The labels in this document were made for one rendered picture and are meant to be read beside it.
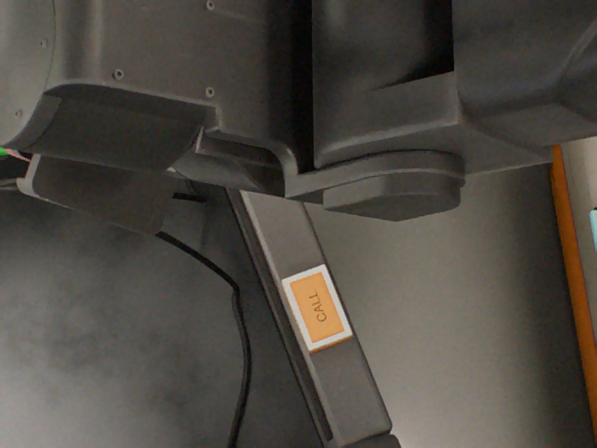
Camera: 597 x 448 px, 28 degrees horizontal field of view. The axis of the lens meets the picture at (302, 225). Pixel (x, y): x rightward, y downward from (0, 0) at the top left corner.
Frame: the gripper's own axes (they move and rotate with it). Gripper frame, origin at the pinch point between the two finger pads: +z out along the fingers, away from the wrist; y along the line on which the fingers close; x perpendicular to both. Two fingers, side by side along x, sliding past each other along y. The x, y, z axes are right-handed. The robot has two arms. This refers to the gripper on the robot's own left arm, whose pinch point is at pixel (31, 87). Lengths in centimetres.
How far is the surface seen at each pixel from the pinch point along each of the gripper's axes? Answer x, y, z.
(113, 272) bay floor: 24.6, 7.1, 26.9
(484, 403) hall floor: 111, 9, 59
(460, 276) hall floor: 108, -7, 67
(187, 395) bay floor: 29.5, 14.1, 19.7
